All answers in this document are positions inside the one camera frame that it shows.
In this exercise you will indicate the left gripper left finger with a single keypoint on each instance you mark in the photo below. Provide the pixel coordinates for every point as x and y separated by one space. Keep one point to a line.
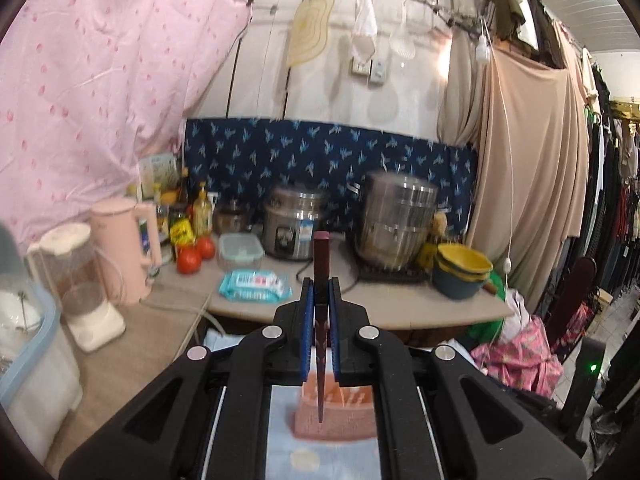
307 340

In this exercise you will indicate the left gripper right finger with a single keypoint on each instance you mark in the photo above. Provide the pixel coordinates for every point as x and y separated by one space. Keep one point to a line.
334 331

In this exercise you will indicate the dark maroon chopstick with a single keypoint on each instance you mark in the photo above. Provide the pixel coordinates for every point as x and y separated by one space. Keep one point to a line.
321 307

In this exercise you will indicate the black induction cooktop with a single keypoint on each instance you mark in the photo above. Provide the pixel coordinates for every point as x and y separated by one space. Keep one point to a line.
409 275

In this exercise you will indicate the silver rice cooker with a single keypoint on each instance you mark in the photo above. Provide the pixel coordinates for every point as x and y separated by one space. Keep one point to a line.
292 214

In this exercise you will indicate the pink utensil holder basket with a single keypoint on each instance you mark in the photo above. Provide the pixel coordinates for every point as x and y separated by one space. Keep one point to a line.
348 412

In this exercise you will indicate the blue wet wipes pack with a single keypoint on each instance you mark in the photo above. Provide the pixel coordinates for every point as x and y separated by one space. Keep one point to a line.
264 287

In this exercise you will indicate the large stainless steamer pot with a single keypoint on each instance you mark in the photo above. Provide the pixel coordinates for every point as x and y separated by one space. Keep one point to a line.
395 215

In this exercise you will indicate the clear lidded food container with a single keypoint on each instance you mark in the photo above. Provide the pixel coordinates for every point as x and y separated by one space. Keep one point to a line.
239 251

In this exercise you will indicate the dark blue bowl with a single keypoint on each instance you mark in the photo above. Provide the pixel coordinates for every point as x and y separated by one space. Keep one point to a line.
455 284

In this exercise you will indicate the small glass lidded pot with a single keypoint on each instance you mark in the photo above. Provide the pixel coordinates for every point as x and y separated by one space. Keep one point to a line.
231 217

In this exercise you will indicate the yellow bowl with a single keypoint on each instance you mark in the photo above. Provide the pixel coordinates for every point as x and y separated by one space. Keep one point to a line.
464 258

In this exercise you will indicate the right red tomato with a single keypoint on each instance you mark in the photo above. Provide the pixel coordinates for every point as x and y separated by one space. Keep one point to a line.
206 247

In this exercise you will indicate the red tomato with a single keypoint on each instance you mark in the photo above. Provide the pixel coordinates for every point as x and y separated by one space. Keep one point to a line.
206 247
188 260

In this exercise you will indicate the left red tomato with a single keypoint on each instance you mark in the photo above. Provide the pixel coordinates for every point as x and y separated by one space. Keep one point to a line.
188 260

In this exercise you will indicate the navy blue patterned cloth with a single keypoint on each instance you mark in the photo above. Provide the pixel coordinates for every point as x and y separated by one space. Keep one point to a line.
244 158

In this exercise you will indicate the yellow oil bottle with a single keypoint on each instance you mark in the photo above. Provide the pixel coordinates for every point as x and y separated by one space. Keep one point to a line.
202 213

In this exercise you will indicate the yellow seasoning packet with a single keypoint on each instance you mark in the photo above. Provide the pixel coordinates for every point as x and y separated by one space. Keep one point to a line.
181 232

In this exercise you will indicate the pink electric kettle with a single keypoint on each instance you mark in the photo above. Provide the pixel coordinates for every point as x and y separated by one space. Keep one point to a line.
125 231

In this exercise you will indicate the pink floral bag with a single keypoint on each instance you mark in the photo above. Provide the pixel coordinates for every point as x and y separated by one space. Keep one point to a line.
525 362

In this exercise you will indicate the beige hanging curtain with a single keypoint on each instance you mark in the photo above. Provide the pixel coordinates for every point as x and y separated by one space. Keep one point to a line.
530 132

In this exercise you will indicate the white blender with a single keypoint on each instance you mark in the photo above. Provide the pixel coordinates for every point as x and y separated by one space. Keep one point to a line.
66 262

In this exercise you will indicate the yellow hanging cutting board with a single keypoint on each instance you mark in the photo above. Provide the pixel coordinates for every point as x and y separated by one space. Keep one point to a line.
309 32

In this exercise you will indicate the white hanging strainer ladle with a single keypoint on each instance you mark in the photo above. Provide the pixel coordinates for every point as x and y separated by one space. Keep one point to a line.
401 42

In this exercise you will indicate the blue rimmed plastic bin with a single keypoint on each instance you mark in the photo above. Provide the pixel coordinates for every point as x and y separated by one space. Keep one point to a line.
40 377

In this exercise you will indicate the pink floral curtain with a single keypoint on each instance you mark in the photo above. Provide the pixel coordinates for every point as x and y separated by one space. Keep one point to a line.
90 87

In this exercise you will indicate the wall power socket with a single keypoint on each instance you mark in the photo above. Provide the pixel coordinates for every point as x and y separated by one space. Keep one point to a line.
375 71

